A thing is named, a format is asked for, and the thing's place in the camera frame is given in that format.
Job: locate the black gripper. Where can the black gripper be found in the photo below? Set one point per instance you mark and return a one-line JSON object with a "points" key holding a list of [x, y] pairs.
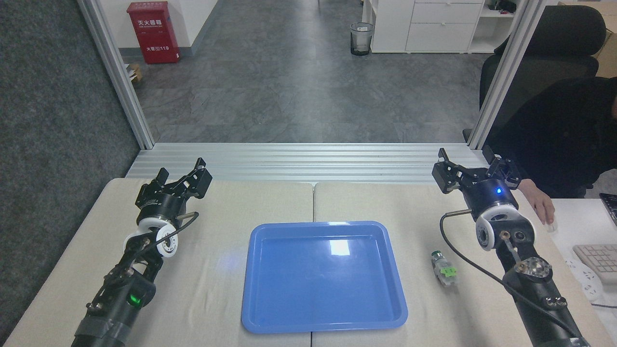
{"points": [[489, 195], [161, 202]]}

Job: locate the switch part with green clip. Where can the switch part with green clip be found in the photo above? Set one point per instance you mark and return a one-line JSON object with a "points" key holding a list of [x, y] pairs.
{"points": [[443, 269]]}

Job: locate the blue plastic tray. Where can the blue plastic tray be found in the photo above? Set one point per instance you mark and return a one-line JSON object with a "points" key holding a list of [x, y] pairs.
{"points": [[323, 284]]}

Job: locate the person's hand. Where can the person's hand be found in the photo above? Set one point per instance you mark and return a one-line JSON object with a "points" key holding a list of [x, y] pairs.
{"points": [[540, 200]]}

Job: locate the white computer mouse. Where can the white computer mouse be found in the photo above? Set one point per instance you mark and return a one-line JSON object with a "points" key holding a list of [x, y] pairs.
{"points": [[552, 226]]}

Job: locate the person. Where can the person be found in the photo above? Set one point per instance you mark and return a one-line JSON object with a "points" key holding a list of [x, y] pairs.
{"points": [[564, 135]]}

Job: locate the white side desk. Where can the white side desk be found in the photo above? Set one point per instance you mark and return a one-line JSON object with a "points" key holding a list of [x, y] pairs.
{"points": [[578, 226]]}

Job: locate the small cardboard box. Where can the small cardboard box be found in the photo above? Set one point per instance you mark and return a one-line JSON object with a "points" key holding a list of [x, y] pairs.
{"points": [[135, 72]]}

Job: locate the black flat device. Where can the black flat device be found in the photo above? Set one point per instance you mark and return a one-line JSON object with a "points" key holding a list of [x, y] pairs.
{"points": [[610, 207]]}

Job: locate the red fire extinguisher box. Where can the red fire extinguisher box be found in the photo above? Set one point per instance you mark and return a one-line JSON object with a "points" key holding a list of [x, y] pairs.
{"points": [[153, 31]]}

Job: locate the white drawer cabinet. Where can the white drawer cabinet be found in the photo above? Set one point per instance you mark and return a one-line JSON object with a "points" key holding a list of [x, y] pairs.
{"points": [[434, 29]]}

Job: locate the white keyboard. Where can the white keyboard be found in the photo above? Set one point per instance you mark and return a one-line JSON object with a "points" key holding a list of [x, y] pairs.
{"points": [[600, 260]]}

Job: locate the white power strip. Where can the white power strip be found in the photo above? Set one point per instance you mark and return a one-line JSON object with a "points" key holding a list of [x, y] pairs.
{"points": [[585, 282]]}

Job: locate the black office chair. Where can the black office chair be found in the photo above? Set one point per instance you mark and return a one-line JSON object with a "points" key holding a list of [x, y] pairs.
{"points": [[569, 33]]}

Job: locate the silver aluminium post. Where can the silver aluminium post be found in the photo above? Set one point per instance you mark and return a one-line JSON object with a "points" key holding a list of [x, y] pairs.
{"points": [[506, 77], [118, 77]]}

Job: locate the silver aluminium rail base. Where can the silver aluminium rail base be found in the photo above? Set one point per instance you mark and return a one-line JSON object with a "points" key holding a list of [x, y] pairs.
{"points": [[299, 161]]}

